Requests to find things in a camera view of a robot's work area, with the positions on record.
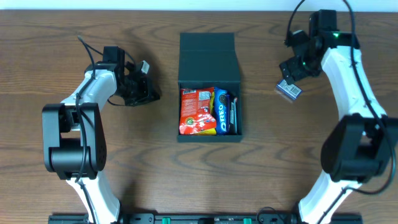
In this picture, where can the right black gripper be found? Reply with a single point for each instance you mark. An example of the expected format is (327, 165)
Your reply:
(286, 70)

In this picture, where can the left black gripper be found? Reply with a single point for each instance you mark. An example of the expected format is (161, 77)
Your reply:
(144, 96)

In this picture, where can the small blue snack box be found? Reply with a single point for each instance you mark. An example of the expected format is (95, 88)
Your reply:
(289, 92)

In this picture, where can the red snack bag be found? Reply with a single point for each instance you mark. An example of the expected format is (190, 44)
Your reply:
(188, 110)

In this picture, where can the dark green gift box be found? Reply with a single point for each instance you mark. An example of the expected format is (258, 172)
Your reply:
(208, 60)

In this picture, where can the yellow seed snack bag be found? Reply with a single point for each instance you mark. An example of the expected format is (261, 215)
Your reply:
(205, 122)

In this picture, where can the blue Oreo cookie pack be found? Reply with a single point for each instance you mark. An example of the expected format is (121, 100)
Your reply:
(221, 106)

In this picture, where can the dark purple chocolate bar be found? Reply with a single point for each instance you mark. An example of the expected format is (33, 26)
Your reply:
(233, 116)

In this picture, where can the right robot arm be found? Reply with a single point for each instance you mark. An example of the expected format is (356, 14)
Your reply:
(362, 144)

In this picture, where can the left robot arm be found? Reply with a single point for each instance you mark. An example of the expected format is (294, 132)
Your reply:
(74, 144)

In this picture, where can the black mounting rail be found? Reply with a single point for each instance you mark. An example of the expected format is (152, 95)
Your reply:
(148, 218)

